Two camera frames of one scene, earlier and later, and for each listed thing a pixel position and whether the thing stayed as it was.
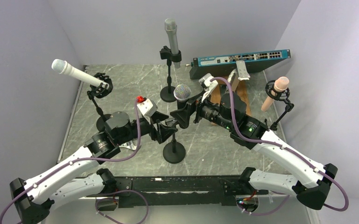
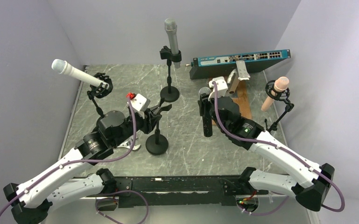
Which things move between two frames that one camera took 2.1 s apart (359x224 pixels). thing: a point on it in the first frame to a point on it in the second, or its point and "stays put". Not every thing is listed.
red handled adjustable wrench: (129, 144) stays put
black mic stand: (174, 152) to (157, 144)
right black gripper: (183, 115) to (200, 103)
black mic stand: (167, 94) stays put
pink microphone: (281, 84) stays put
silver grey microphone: (170, 25) stays put
